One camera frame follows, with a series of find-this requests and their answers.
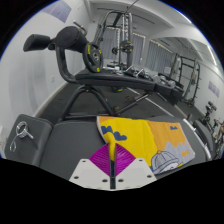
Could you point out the black dumbbell stand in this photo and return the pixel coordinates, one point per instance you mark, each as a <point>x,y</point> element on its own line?
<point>208,115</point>

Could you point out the chrome spring barbell collar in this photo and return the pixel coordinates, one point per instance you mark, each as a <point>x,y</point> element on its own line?
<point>25,133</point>

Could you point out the black squat rack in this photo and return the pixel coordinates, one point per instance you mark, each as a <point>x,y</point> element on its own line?
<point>195,76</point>

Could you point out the yellow orange cartoon print towel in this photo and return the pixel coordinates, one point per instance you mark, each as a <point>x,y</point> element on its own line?
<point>140,136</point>

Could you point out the ceiling light strip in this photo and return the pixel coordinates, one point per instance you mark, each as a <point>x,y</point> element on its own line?
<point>212,53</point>

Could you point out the black padded flat weight bench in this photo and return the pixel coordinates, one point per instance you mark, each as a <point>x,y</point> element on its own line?
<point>73,140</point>

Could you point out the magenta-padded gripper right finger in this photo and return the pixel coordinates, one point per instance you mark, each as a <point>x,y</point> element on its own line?
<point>138,171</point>

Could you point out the black bench with leg rollers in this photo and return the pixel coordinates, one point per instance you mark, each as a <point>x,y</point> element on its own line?
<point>113,80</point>

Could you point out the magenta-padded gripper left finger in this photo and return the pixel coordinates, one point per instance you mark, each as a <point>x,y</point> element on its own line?
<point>88,171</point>

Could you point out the small purple wall poster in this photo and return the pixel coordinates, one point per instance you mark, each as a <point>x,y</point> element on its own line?
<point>214,89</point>

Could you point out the chrome barbell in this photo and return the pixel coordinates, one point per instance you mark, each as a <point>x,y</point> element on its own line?
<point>200,141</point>

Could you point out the black yellow weight plate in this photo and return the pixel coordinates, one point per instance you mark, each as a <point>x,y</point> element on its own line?
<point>93,56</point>

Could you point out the chrome dumbbells group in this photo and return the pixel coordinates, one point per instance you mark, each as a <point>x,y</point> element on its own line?
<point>133,71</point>

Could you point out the grey window curtain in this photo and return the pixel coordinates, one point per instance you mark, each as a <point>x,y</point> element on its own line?
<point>136,50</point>
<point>156,55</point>

